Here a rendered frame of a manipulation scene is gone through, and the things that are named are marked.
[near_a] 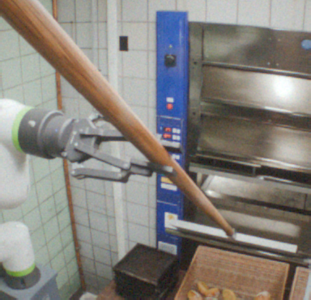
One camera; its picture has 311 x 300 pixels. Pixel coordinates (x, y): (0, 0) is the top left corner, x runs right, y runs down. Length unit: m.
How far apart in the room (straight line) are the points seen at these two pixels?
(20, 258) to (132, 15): 1.28
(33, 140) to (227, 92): 1.27
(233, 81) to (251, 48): 0.19
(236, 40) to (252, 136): 0.48
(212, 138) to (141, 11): 0.74
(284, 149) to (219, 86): 0.44
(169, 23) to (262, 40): 0.45
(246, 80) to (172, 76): 0.37
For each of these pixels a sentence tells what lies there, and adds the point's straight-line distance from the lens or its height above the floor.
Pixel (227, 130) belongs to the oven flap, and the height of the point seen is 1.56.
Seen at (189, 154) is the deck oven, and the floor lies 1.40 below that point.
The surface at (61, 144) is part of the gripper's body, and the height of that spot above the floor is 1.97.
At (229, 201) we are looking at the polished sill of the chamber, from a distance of 2.02.
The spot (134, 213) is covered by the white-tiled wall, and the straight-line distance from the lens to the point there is 2.32.
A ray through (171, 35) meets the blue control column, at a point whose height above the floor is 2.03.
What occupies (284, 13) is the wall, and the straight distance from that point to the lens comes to 1.71.
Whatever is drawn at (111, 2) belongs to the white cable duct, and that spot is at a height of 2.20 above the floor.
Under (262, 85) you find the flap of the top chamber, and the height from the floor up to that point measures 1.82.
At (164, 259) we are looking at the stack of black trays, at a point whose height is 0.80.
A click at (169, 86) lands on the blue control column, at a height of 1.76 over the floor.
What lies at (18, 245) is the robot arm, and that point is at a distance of 1.36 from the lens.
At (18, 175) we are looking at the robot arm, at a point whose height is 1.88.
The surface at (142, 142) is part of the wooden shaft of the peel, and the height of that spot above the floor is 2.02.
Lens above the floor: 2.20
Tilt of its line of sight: 23 degrees down
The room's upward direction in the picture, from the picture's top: straight up
